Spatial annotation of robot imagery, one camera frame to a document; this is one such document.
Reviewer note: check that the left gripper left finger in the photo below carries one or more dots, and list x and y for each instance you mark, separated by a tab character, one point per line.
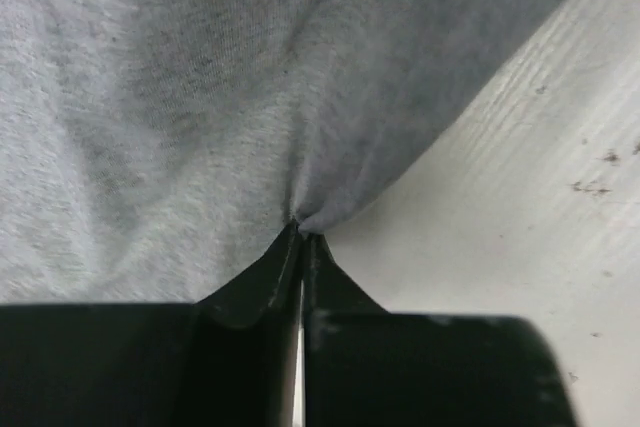
228	360

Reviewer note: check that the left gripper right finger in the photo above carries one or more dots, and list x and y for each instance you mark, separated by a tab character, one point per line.
366	366

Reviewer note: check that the grey t shirt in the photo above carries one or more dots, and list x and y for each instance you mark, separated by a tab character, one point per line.
152	149

